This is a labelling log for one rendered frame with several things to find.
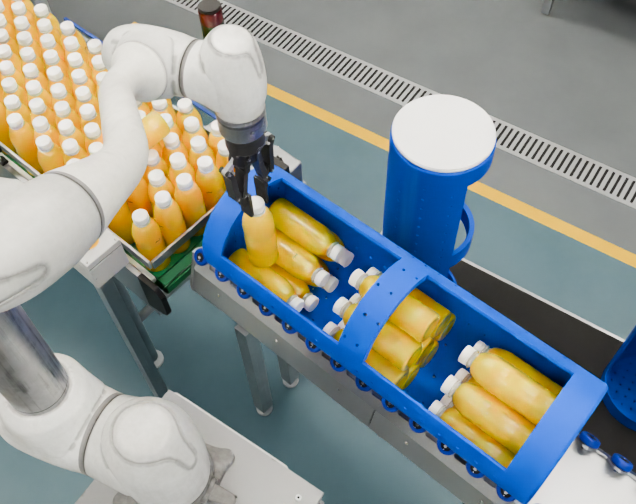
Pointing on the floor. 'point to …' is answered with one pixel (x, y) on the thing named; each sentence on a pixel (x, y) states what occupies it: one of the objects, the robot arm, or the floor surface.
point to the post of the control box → (131, 337)
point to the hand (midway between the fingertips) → (253, 196)
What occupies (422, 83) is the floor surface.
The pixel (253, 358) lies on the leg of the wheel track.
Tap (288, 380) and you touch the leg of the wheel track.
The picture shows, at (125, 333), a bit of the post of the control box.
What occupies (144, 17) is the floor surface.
